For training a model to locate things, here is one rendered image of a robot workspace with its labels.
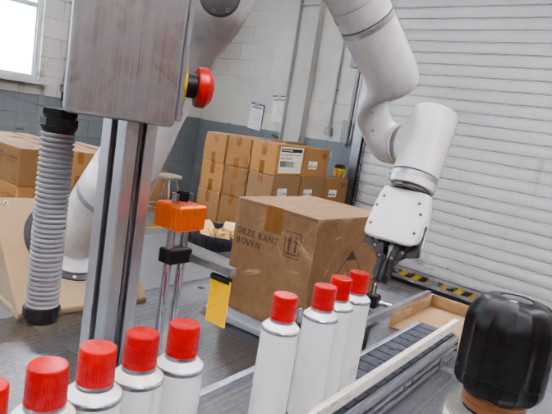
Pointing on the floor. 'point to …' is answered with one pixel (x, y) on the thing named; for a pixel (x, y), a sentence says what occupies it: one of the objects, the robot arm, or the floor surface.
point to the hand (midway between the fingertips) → (382, 271)
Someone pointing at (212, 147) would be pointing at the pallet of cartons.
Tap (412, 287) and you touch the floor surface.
